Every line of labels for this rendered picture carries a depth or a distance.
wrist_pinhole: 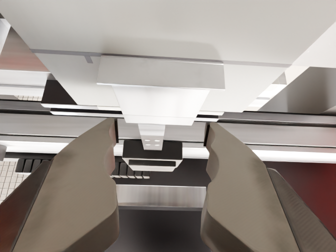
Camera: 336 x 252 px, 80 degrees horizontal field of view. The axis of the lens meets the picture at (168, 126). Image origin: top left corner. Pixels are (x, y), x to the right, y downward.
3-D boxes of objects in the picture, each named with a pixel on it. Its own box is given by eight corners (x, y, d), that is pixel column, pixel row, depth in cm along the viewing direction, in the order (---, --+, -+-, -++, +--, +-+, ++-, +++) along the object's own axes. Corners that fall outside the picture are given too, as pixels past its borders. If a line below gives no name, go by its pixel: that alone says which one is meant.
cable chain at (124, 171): (150, 162, 59) (149, 177, 57) (150, 165, 64) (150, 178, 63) (17, 158, 57) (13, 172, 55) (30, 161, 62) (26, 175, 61)
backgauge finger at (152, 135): (197, 113, 27) (198, 150, 25) (177, 152, 52) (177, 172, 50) (106, 109, 26) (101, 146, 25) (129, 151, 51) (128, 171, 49)
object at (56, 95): (222, 88, 24) (223, 112, 23) (215, 100, 26) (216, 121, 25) (46, 79, 23) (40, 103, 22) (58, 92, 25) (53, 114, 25)
